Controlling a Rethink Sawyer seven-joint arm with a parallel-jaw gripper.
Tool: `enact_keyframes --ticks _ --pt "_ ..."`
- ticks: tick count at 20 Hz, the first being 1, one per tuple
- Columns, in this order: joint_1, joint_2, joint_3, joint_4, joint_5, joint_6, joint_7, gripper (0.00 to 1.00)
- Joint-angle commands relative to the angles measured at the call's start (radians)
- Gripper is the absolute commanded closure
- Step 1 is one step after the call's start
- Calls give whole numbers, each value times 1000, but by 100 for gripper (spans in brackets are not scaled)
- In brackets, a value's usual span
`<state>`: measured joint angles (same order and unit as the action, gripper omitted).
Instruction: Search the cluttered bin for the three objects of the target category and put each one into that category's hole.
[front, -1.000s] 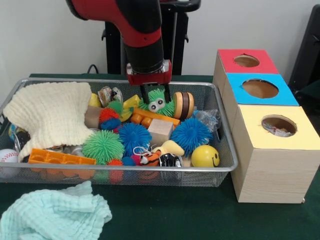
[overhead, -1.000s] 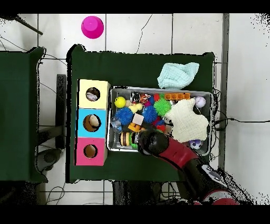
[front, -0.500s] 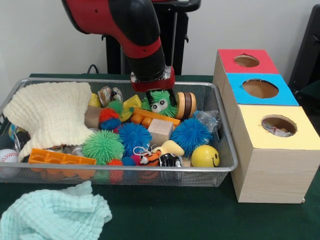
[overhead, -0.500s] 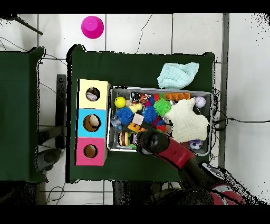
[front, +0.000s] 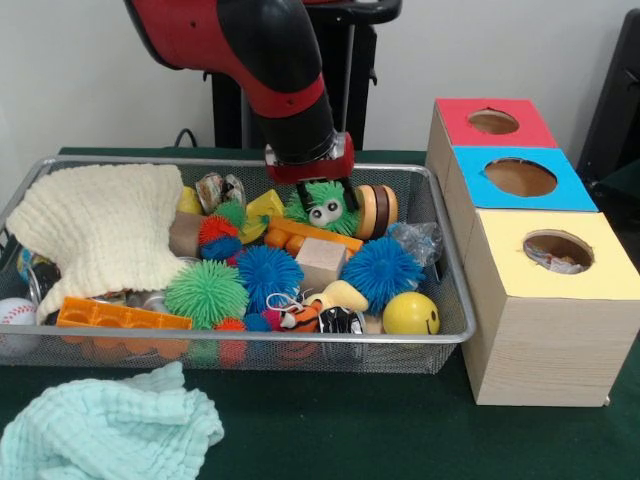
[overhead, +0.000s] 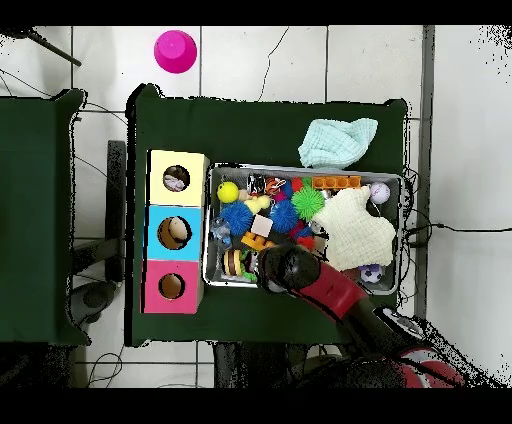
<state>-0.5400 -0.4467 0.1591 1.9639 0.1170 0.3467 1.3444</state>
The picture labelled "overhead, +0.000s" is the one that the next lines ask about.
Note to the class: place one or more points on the cream knitted cloth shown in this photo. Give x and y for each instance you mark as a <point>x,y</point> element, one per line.
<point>356,232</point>

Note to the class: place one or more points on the light blue muslin cloth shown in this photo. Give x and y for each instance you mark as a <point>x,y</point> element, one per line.
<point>336,144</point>

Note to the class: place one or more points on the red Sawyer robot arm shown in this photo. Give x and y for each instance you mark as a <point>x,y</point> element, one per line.
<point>336,292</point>

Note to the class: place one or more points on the wooden box with three holes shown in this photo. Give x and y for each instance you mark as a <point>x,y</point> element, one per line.
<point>192,196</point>

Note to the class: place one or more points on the light wooden cube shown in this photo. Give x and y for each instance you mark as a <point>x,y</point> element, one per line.
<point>262,224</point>

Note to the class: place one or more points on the tiger plush toy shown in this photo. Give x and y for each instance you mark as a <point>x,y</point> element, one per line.
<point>274,186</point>

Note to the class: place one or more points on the yellow smiley ball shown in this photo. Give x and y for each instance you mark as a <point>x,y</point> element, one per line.
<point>228,192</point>

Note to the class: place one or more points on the green spiky ball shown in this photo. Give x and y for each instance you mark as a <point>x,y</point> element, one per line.
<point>307,202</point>

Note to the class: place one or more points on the orange plastic tray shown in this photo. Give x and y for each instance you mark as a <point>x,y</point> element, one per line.
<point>336,182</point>

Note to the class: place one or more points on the white baseball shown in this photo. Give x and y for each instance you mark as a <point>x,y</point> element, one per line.
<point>380,192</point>

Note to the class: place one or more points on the black and white soccer ball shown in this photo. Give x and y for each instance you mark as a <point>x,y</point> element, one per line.
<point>371,274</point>

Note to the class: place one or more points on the pink plastic cup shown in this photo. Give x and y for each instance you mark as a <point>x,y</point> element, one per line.
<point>175,52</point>

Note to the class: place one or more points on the dark green side table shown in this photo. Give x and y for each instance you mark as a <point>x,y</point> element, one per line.
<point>32,200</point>

